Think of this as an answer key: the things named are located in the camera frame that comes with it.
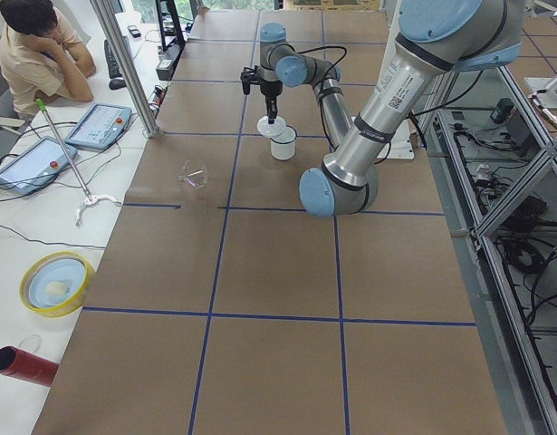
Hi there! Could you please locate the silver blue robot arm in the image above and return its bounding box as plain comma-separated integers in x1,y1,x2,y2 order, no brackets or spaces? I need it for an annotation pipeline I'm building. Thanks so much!
241,0,525,218

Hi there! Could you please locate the reach grabber stick tool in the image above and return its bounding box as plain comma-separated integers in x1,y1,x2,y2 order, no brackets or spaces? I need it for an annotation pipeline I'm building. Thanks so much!
35,98,122,227

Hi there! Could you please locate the teach pendant tablet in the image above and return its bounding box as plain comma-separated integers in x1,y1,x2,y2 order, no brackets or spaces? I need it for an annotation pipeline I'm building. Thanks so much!
65,103,132,150
0,136,69,196

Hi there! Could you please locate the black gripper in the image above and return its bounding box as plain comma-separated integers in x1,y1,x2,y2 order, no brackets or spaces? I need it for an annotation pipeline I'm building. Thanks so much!
240,66,283,124

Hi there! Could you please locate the aluminium frame post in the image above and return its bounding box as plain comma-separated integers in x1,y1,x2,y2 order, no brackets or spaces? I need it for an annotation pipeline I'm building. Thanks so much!
91,0,158,138

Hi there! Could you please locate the white ceramic lid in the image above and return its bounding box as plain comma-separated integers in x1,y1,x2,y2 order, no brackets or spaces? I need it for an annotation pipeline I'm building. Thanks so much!
256,116,287,139

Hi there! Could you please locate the white enamel mug blue rim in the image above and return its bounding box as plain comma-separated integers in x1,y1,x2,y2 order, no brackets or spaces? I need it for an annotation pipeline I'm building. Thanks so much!
271,126,297,160

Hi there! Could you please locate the red cylinder tube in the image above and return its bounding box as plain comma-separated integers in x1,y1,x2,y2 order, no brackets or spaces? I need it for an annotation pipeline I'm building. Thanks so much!
0,346,59,387

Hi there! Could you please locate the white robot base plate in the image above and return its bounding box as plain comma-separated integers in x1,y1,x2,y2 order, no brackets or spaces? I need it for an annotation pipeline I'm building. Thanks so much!
377,120,415,160

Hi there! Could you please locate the black computer mouse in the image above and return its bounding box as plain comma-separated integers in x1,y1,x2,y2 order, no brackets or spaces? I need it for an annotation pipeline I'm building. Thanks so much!
109,77,127,91

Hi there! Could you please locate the seated person beige shirt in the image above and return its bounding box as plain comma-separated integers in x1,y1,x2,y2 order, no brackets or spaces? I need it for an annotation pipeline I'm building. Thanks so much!
0,1,96,119

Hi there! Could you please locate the brown paper table cover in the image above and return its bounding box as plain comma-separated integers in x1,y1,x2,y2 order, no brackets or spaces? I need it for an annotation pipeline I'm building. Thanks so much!
34,11,506,434

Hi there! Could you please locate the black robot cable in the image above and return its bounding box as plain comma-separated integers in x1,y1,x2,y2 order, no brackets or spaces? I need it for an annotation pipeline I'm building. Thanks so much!
295,44,350,82

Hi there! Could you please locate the aluminium frame rack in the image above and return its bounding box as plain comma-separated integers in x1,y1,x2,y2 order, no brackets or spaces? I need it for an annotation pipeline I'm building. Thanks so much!
415,56,557,434

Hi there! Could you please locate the black keyboard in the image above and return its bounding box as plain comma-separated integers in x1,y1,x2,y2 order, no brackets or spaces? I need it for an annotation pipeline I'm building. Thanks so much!
103,40,121,79

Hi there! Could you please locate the teach pendant tablet near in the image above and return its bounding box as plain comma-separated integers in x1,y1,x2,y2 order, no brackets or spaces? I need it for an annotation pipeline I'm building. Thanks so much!
0,136,69,196

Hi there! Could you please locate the teach pendant tablet far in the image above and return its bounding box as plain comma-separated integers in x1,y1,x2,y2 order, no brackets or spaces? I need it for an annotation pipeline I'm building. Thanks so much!
65,103,132,150

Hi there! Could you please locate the yellow rimmed bowl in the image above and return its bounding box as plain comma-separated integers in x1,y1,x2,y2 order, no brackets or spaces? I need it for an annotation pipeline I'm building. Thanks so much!
19,251,95,318

